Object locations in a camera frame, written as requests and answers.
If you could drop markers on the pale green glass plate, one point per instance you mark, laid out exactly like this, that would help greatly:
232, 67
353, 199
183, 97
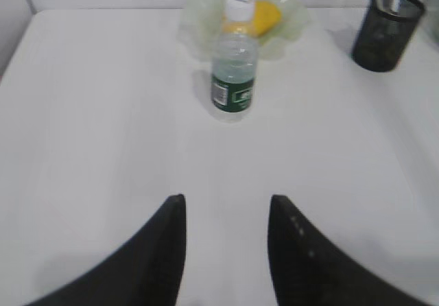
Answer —
201, 19

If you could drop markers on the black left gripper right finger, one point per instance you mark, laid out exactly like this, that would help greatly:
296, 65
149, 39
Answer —
308, 269

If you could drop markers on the clear water bottle green label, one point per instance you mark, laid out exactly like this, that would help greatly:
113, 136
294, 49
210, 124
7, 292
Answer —
234, 61

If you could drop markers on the yellow mango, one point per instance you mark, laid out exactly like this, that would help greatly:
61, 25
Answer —
266, 17

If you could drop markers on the black mesh pen holder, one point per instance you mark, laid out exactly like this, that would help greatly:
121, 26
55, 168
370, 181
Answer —
383, 36

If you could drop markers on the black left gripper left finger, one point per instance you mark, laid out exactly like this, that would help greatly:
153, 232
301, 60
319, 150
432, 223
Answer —
145, 270

